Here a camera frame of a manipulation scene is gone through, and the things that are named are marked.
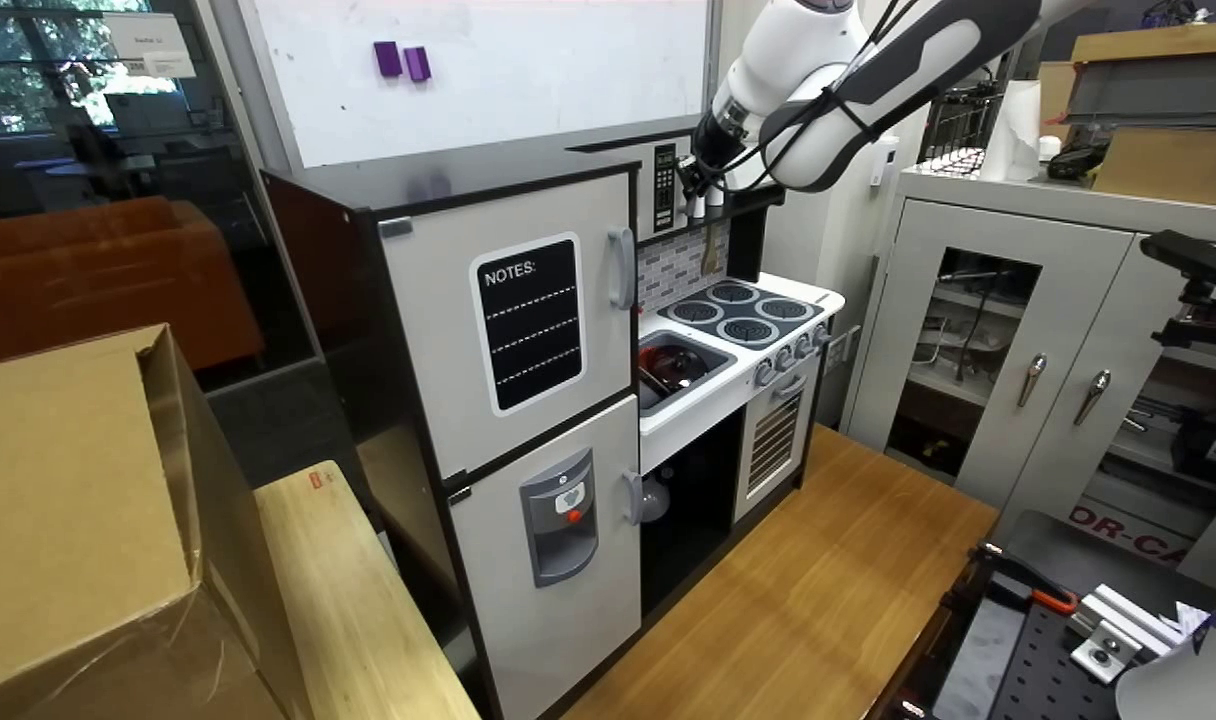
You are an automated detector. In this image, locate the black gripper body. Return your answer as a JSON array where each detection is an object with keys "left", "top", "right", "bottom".
[{"left": 689, "top": 100, "right": 761, "bottom": 190}]

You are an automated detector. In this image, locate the toy microwave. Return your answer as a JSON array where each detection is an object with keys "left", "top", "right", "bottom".
[{"left": 637, "top": 136, "right": 701, "bottom": 247}]

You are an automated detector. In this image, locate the black four-burner stove top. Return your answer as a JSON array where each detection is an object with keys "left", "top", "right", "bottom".
[{"left": 659, "top": 271, "right": 824, "bottom": 353}]

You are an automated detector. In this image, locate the white glass cabinet door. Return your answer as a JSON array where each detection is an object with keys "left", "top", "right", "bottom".
[
  {"left": 843, "top": 195, "right": 1141, "bottom": 510},
  {"left": 998, "top": 235, "right": 1216, "bottom": 571}
]

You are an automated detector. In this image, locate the white toy oven door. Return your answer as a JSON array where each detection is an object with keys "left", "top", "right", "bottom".
[{"left": 728, "top": 364, "right": 824, "bottom": 527}]

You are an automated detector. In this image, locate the white metal cabinet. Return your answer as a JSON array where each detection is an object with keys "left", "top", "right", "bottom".
[{"left": 839, "top": 164, "right": 1216, "bottom": 571}]

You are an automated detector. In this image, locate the white chalkboard fridge door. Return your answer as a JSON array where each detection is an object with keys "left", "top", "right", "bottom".
[{"left": 374, "top": 169, "right": 643, "bottom": 483}]

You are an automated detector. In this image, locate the white dispenser fridge door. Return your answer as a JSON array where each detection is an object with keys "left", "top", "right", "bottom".
[{"left": 445, "top": 390, "right": 649, "bottom": 720}]

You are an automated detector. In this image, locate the large whiteboard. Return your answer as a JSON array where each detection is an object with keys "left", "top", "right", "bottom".
[{"left": 226, "top": 0, "right": 720, "bottom": 176}]

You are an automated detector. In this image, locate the toy kitchen body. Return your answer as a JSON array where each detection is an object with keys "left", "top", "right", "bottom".
[{"left": 260, "top": 122, "right": 852, "bottom": 720}]

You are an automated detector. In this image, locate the white paper roll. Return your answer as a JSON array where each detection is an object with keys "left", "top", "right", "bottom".
[{"left": 998, "top": 76, "right": 1053, "bottom": 182}]

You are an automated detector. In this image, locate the grey round object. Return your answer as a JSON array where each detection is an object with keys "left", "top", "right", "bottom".
[{"left": 626, "top": 471, "right": 673, "bottom": 527}]

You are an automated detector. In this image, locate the brown cardboard box stack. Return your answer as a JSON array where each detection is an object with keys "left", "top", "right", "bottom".
[{"left": 1064, "top": 14, "right": 1216, "bottom": 208}]

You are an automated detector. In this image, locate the black mounted device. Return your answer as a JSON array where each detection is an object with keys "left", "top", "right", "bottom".
[{"left": 1134, "top": 227, "right": 1216, "bottom": 356}]

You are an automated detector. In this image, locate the black orange bar clamp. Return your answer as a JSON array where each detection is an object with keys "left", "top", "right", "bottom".
[{"left": 974, "top": 541, "right": 1083, "bottom": 618}]

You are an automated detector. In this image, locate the red-letter sign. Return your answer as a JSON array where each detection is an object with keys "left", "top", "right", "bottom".
[{"left": 1058, "top": 497, "right": 1196, "bottom": 569}]

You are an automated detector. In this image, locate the black perforated breadboard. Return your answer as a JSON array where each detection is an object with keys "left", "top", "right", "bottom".
[{"left": 983, "top": 592, "right": 1144, "bottom": 720}]

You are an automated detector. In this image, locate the reddish brown box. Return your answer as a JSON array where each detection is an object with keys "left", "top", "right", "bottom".
[{"left": 0, "top": 195, "right": 265, "bottom": 372}]

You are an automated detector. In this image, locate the white rounded base cover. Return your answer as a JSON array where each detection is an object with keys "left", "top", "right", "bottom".
[{"left": 1116, "top": 598, "right": 1216, "bottom": 720}]

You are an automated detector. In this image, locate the large plain cardboard box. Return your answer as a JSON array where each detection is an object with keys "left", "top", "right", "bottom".
[{"left": 0, "top": 321, "right": 315, "bottom": 720}]

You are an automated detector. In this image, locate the glossy robot mount table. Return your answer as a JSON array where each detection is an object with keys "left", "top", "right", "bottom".
[{"left": 883, "top": 532, "right": 1216, "bottom": 720}]

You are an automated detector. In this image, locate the small aluminium bracket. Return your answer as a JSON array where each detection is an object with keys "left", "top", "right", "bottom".
[{"left": 1064, "top": 575, "right": 1216, "bottom": 692}]

